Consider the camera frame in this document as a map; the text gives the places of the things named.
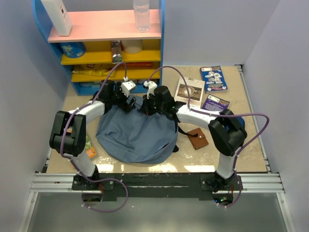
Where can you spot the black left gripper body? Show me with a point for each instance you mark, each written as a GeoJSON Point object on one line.
{"type": "Point", "coordinates": [119, 98]}

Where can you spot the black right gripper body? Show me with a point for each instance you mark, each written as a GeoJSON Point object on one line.
{"type": "Point", "coordinates": [152, 106]}

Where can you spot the blue fabric backpack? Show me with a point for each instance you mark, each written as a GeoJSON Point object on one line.
{"type": "Point", "coordinates": [135, 137]}

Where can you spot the brown leather wallet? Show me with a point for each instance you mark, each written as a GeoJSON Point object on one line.
{"type": "Point", "coordinates": [197, 138]}

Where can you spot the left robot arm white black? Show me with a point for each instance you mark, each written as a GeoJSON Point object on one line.
{"type": "Point", "coordinates": [68, 135]}

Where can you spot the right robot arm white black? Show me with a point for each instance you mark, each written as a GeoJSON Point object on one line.
{"type": "Point", "coordinates": [226, 131]}

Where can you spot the yellow snack bag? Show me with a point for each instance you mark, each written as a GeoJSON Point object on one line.
{"type": "Point", "coordinates": [96, 70]}

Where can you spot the white coffee cover book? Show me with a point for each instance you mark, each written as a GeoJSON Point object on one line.
{"type": "Point", "coordinates": [193, 87]}

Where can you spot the red flat box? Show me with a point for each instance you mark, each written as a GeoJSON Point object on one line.
{"type": "Point", "coordinates": [139, 64]}

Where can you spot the blue shelf unit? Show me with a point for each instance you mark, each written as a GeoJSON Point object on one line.
{"type": "Point", "coordinates": [97, 29]}

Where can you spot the purple cover book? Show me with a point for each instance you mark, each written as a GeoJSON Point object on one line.
{"type": "Point", "coordinates": [213, 103]}

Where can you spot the blue cartoon book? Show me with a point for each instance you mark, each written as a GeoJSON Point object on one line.
{"type": "Point", "coordinates": [213, 78]}

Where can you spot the blue round tin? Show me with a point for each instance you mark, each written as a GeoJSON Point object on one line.
{"type": "Point", "coordinates": [73, 49]}

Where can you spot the orange green children book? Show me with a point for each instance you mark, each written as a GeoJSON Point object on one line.
{"type": "Point", "coordinates": [90, 150]}

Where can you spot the blue zip pencil case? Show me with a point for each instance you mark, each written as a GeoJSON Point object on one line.
{"type": "Point", "coordinates": [241, 121]}

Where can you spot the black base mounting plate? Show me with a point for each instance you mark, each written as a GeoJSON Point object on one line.
{"type": "Point", "coordinates": [161, 185]}

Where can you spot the clear plastic water bottle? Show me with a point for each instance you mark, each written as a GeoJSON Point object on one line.
{"type": "Point", "coordinates": [142, 15]}

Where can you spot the white rectangular box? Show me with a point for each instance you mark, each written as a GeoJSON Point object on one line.
{"type": "Point", "coordinates": [58, 14]}

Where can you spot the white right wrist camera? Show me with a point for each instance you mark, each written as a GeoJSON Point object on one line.
{"type": "Point", "coordinates": [150, 86]}

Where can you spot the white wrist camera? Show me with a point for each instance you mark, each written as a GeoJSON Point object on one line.
{"type": "Point", "coordinates": [150, 86]}
{"type": "Point", "coordinates": [127, 86]}

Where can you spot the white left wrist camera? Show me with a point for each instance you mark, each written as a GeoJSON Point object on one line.
{"type": "Point", "coordinates": [127, 86]}

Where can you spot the aluminium frame rail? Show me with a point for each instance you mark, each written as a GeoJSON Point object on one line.
{"type": "Point", "coordinates": [252, 183]}

